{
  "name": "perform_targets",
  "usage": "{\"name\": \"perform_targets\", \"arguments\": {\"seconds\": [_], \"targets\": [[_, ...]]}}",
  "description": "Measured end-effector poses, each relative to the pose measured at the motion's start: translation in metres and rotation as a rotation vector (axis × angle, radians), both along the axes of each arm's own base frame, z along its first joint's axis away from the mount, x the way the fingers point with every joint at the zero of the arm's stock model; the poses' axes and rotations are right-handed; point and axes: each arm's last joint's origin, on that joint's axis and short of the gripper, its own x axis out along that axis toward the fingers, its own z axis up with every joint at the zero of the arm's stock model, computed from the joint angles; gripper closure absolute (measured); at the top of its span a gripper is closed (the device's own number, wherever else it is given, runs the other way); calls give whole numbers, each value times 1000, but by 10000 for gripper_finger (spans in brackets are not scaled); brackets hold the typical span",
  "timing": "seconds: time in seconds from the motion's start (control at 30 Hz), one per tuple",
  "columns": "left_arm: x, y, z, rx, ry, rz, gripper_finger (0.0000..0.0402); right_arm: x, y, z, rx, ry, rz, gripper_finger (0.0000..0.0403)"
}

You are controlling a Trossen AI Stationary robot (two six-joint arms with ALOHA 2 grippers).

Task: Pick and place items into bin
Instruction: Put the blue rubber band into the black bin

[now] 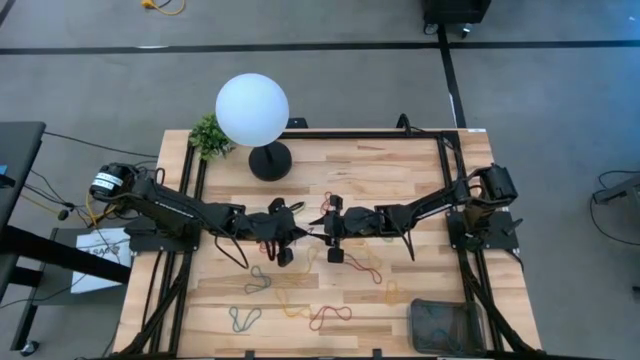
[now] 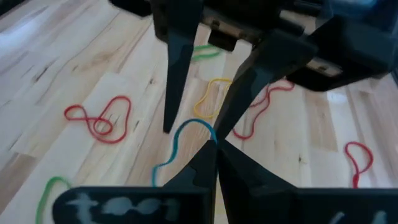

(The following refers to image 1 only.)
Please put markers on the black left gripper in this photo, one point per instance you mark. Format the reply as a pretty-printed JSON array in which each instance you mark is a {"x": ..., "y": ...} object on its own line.
[{"x": 270, "y": 225}]

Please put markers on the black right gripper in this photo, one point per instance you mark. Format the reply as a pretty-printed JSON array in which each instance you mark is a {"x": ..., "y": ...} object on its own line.
[{"x": 340, "y": 225}]

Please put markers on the red rubber band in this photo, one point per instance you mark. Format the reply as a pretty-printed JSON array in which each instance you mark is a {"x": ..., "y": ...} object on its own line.
[
  {"x": 263, "y": 246},
  {"x": 322, "y": 208},
  {"x": 314, "y": 324},
  {"x": 361, "y": 268}
]

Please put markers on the clear plastic bin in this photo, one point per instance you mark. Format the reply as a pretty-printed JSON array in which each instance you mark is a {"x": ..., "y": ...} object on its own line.
[{"x": 475, "y": 325}]

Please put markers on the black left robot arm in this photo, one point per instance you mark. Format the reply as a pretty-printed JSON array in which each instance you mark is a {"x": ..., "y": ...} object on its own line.
[{"x": 170, "y": 207}]

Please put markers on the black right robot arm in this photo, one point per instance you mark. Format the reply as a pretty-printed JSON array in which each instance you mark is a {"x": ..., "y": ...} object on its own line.
[{"x": 430, "y": 205}]

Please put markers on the green rubber band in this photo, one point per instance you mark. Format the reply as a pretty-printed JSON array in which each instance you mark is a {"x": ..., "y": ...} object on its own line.
[{"x": 300, "y": 205}]

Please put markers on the black table clamp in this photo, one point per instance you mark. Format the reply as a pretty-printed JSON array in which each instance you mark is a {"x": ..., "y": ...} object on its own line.
[{"x": 298, "y": 123}]

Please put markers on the white globe lamp black base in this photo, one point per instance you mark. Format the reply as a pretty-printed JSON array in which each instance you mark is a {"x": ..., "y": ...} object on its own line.
[{"x": 252, "y": 110}]

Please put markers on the small green plant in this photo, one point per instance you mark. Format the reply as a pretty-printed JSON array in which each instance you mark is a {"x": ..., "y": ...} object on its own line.
[{"x": 207, "y": 137}]

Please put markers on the black floor tape strip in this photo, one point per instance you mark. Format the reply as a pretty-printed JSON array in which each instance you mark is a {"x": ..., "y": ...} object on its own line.
[
  {"x": 300, "y": 47},
  {"x": 447, "y": 75}
]

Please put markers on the white table label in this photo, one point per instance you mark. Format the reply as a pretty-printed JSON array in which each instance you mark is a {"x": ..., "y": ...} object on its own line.
[{"x": 477, "y": 130}]

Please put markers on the white printed box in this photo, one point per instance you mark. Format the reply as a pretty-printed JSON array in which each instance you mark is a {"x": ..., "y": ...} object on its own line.
[{"x": 97, "y": 245}]

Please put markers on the grey floor box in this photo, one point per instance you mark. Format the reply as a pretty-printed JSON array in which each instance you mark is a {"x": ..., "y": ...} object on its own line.
[{"x": 55, "y": 290}]

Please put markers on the black wheeled cart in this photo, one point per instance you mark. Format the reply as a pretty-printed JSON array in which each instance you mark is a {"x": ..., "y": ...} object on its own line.
[{"x": 455, "y": 10}]

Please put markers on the black desk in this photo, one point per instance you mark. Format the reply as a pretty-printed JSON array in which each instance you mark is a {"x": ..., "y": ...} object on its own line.
[{"x": 20, "y": 150}]

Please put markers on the grey power strip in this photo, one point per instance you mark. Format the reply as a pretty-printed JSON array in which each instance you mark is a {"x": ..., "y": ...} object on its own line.
[{"x": 620, "y": 190}]

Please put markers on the small blue desk item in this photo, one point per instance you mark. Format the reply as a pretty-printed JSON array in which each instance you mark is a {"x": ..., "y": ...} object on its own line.
[{"x": 3, "y": 170}]

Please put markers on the black frame bracket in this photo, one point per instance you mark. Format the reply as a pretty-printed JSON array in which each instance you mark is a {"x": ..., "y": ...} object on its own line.
[{"x": 249, "y": 354}]

